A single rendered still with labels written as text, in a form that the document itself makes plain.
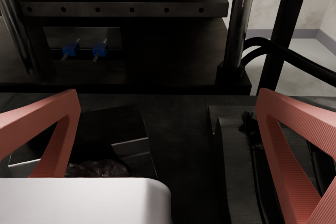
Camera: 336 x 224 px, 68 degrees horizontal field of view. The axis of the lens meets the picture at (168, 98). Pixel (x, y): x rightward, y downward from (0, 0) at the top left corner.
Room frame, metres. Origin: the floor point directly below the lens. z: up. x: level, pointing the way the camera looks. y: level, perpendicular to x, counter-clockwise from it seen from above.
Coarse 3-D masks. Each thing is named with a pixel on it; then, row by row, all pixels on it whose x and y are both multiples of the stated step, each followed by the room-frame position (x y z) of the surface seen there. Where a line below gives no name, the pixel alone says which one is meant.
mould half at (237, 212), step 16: (208, 112) 0.50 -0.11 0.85; (224, 112) 0.49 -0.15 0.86; (240, 112) 0.49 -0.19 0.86; (208, 128) 0.47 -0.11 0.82; (224, 128) 0.35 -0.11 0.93; (240, 128) 0.35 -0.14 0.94; (288, 128) 0.35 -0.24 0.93; (224, 144) 0.32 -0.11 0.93; (240, 144) 0.32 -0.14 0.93; (304, 144) 0.32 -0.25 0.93; (224, 160) 0.29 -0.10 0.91; (240, 160) 0.29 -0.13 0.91; (304, 160) 0.29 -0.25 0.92; (224, 176) 0.27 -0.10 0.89; (240, 176) 0.27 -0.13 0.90; (224, 192) 0.25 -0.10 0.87; (240, 192) 0.24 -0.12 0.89; (224, 208) 0.24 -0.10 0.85; (240, 208) 0.22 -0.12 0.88; (256, 208) 0.22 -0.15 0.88
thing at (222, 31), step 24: (0, 24) 1.33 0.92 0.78; (144, 24) 1.32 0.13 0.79; (168, 24) 1.32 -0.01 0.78; (192, 24) 1.32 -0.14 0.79; (216, 24) 1.32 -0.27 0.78; (0, 48) 1.03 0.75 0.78; (48, 48) 1.03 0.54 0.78; (144, 48) 1.03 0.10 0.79; (168, 48) 1.02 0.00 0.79; (192, 48) 1.02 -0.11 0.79; (216, 48) 1.02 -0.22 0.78; (0, 72) 0.82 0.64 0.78; (24, 72) 0.82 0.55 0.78; (48, 72) 0.82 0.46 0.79; (72, 72) 0.82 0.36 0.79; (96, 72) 0.82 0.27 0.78; (120, 72) 0.82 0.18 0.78; (144, 72) 0.82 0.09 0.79; (168, 72) 0.82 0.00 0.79; (192, 72) 0.82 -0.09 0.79; (216, 72) 0.81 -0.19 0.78
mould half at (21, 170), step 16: (96, 112) 0.43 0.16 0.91; (112, 112) 0.43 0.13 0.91; (128, 112) 0.43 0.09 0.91; (80, 128) 0.38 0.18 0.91; (96, 128) 0.38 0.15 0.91; (112, 128) 0.38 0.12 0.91; (128, 128) 0.38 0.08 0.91; (144, 128) 0.38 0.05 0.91; (112, 144) 0.34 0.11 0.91; (128, 144) 0.34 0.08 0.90; (144, 144) 0.35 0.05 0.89; (16, 160) 0.30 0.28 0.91; (32, 160) 0.30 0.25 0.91; (128, 160) 0.33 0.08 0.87; (144, 160) 0.33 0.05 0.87; (16, 176) 0.28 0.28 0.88; (144, 176) 0.29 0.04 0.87
